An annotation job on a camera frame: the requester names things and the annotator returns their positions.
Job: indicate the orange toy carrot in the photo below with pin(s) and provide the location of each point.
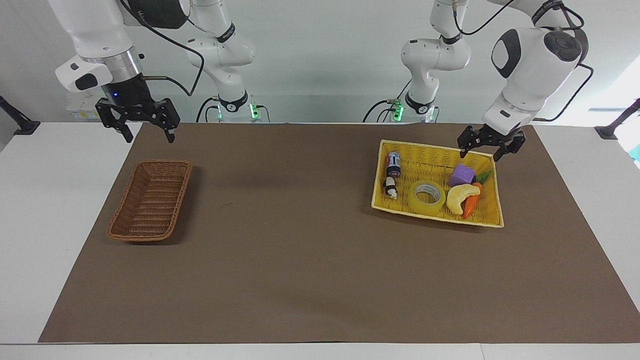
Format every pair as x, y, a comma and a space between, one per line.
470, 206

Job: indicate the small toy drink can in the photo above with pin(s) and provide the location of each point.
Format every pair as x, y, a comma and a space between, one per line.
393, 165

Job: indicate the brown wicker basket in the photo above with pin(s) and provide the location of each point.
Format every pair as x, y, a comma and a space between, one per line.
150, 202

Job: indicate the small panda figurine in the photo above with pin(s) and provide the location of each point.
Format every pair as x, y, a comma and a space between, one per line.
390, 188

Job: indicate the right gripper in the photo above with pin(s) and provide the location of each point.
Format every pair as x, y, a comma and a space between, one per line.
127, 97

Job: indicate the yellow woven basket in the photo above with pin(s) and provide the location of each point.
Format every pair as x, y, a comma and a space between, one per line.
430, 155

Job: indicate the clear tape roll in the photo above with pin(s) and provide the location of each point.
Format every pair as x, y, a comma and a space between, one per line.
413, 200

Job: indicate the black stand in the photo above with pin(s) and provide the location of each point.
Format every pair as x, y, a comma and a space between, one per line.
22, 125
612, 129

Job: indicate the purple toy cube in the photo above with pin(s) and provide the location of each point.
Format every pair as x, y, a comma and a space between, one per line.
461, 176

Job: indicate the yellow toy banana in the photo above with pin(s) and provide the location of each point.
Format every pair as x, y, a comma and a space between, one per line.
457, 197

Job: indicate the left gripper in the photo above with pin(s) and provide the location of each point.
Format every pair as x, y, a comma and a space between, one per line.
496, 138

